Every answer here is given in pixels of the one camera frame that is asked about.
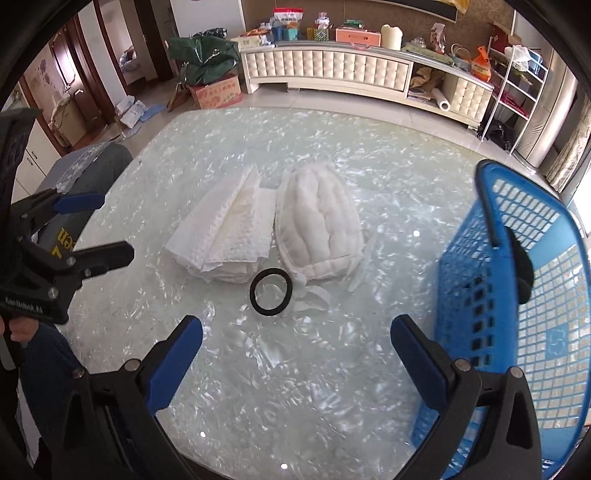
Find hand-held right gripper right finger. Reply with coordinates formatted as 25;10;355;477
390;315;543;480

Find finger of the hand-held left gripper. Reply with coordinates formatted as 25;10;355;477
23;242;136;296
11;190;106;236

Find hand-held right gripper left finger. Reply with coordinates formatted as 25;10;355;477
53;315;203;480

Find white cloth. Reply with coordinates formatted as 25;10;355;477
164;166;278;282

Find black plush dragon toy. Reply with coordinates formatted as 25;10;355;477
455;228;535;370

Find blue plastic basket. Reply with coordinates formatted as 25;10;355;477
411;159;591;472

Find white quilted pad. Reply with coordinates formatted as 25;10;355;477
274;162;375;319

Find person's left hand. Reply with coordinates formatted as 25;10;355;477
7;320;38;344

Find lace cloth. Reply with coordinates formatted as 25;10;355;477
53;143;114;192

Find white cartons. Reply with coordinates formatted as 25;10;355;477
115;97;148;127

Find red cardboard box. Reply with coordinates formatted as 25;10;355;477
190;76;244;109

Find green plastic bag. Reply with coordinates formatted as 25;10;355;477
168;30;241;86

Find patterned curtain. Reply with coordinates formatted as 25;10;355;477
545;111;591;195

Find standing air conditioner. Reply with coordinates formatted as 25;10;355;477
515;60;580;171

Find white tv cabinet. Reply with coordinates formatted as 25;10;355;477
240;39;495;130

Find white metal shelf rack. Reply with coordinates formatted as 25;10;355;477
478;30;550;153

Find orange bag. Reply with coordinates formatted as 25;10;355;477
471;45;492;81

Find white plastic bag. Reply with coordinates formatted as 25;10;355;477
503;45;532;72

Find pink storage box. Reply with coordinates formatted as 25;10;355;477
335;28;380;47

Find black ring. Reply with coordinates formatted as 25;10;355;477
249;268;293;317

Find dark wooden door frame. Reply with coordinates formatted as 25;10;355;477
46;0;116;139

